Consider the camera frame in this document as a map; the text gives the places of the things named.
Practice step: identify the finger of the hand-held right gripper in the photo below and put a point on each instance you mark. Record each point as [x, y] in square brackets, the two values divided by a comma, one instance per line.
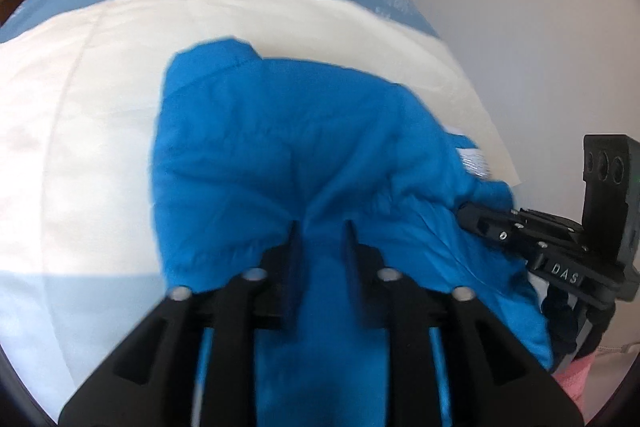
[492, 216]
[505, 241]

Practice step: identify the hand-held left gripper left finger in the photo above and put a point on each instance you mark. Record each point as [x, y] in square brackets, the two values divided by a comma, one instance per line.
[292, 277]

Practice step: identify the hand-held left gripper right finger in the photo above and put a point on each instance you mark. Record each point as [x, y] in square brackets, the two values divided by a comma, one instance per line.
[355, 277]

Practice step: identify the blue padded jacket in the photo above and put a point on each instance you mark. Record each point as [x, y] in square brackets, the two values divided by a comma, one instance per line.
[300, 147]

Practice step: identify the person's right forearm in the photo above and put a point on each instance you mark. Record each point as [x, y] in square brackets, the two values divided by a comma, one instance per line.
[572, 377]

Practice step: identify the bed with white blue sheet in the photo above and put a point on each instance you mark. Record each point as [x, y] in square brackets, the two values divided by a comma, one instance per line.
[90, 147]

